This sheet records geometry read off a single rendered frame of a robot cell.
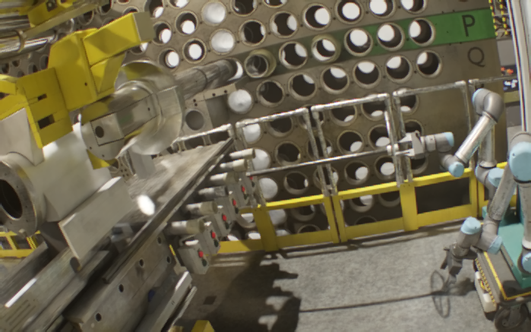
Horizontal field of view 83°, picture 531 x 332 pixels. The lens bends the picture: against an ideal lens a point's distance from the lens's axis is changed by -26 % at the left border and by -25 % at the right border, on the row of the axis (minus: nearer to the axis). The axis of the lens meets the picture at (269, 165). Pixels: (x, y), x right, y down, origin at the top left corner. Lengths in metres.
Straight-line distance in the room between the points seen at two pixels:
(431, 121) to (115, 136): 2.71
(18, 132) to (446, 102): 3.09
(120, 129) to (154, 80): 0.30
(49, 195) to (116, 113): 0.38
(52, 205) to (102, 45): 0.56
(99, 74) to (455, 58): 2.79
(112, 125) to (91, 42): 0.29
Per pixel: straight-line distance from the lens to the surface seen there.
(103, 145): 1.34
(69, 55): 1.32
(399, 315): 2.18
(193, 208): 1.87
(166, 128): 1.50
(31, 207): 1.32
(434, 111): 3.38
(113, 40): 1.20
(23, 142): 1.36
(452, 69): 3.34
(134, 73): 1.52
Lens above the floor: 1.56
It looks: 19 degrees down
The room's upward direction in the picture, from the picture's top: 17 degrees counter-clockwise
